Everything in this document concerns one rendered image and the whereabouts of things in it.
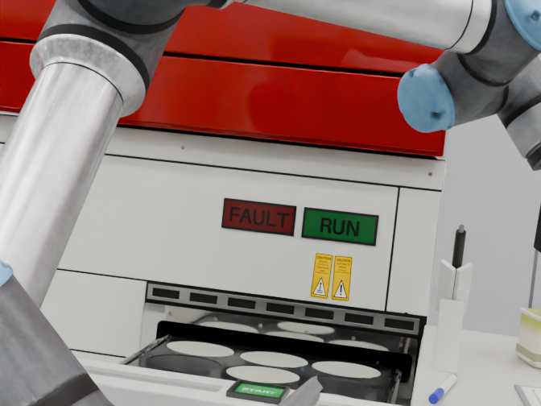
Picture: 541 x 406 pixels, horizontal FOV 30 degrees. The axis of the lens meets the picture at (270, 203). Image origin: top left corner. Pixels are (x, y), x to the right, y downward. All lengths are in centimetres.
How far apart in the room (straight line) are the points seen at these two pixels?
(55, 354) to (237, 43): 97
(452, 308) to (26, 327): 68
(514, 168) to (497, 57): 201
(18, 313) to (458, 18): 54
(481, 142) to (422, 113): 193
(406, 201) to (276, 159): 22
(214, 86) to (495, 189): 162
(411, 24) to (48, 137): 36
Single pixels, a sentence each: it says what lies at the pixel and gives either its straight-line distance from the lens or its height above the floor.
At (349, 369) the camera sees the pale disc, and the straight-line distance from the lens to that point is 151.
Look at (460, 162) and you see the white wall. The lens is 306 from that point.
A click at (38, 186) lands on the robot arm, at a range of 88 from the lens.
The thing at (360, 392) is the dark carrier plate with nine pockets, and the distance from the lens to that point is 137.
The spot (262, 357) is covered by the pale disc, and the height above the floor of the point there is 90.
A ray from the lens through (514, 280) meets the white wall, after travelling 308.
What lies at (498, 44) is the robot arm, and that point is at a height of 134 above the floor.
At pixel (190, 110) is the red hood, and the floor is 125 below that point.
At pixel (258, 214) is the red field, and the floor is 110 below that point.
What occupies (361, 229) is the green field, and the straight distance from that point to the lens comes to 158.
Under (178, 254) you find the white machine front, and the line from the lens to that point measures 164.
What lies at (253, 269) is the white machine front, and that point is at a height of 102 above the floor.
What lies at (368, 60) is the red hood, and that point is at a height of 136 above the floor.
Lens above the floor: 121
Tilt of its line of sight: 3 degrees down
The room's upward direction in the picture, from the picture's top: 6 degrees clockwise
